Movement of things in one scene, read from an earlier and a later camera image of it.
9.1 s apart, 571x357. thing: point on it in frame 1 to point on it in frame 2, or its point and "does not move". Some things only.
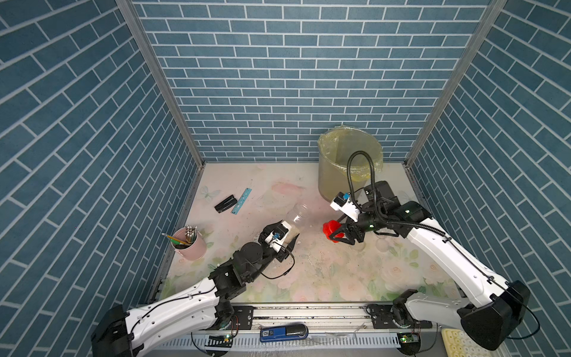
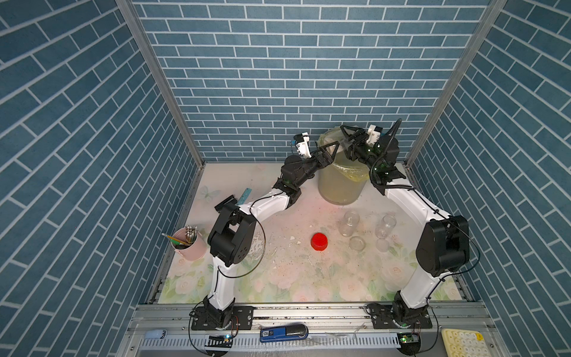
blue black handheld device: [276, 332] does not move
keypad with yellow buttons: [457, 343] does not move
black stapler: [225, 204] does not move
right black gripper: [346, 229] to [361, 138]
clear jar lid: [358, 246] does not move
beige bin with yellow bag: [335, 144] does not move
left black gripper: [281, 256] to [321, 163]
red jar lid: [329, 227] to [319, 242]
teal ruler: [241, 201] does not move
